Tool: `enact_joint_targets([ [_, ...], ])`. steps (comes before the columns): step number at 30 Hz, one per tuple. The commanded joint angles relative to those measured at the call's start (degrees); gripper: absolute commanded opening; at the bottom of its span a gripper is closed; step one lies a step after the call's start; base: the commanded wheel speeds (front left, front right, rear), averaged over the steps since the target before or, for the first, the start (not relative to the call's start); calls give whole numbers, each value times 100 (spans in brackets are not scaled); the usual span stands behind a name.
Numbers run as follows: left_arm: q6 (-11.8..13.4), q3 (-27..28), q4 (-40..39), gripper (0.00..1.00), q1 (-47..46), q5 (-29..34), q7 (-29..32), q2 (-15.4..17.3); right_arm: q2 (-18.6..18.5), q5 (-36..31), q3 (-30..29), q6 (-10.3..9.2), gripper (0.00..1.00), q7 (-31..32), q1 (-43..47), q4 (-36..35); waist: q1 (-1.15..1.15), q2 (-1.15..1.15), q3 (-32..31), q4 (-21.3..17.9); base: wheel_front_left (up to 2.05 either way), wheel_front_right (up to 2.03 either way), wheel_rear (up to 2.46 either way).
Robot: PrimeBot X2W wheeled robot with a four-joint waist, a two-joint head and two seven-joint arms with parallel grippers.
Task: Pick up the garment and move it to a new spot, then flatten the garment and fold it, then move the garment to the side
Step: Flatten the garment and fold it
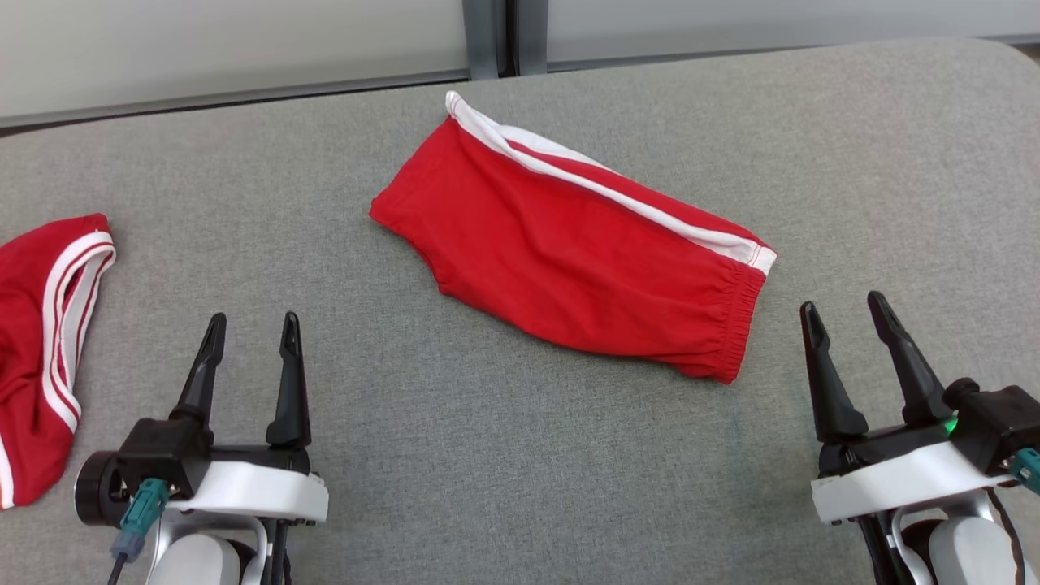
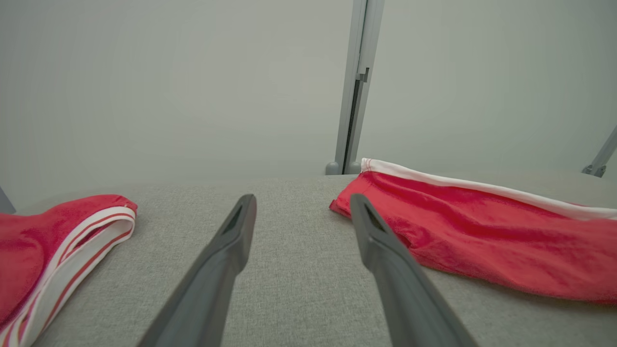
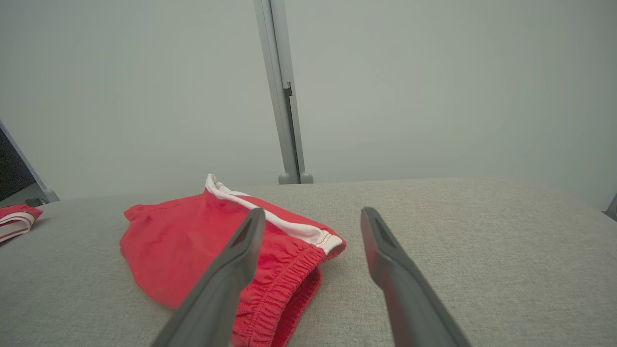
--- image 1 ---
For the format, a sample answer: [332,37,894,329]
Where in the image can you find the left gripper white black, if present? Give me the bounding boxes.
[166,310,331,527]

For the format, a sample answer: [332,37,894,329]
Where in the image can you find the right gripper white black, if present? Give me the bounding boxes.
[799,291,1018,526]

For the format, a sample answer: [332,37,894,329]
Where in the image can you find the red Bulls 23 jersey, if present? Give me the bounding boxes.
[0,213,118,512]

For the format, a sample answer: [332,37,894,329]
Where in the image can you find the red shorts white side stripe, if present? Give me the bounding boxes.
[369,90,778,386]

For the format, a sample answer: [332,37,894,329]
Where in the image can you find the grey fabric sofa seat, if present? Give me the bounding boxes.
[0,37,1040,585]

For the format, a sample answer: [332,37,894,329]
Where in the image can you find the left teal plug black cable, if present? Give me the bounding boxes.
[106,478,171,585]

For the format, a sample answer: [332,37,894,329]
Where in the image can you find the right teal plug cable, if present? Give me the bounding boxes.
[1007,447,1040,497]

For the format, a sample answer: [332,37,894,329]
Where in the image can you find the right thin black arm cable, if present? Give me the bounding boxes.
[986,487,1029,585]

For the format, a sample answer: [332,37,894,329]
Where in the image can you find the dark grey wall rail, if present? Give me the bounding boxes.
[545,33,1040,73]
[0,68,473,132]

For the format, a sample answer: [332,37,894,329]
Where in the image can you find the grey vertical post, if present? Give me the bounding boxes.
[513,0,550,76]
[461,0,501,81]

